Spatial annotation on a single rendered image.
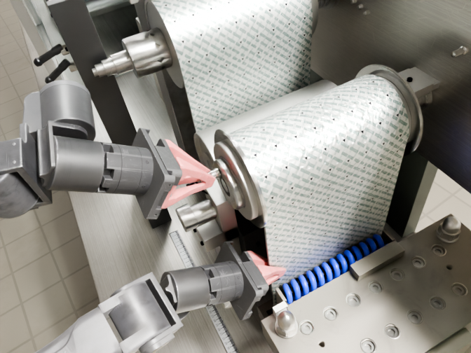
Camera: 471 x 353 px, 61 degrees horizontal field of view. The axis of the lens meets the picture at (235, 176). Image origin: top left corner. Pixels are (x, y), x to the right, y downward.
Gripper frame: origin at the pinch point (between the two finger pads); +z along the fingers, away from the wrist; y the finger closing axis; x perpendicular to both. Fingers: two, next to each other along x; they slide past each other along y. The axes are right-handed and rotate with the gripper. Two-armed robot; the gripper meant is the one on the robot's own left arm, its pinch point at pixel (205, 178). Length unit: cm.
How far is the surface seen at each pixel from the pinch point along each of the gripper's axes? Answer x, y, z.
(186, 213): -8.1, -1.7, 1.2
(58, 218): -135, -134, 30
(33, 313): -147, -83, 15
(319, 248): -6.9, 7.0, 22.6
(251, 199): 2.0, 6.4, 2.9
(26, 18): -18, -95, -10
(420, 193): 4.7, 4.6, 43.8
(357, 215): 0.5, 6.8, 25.8
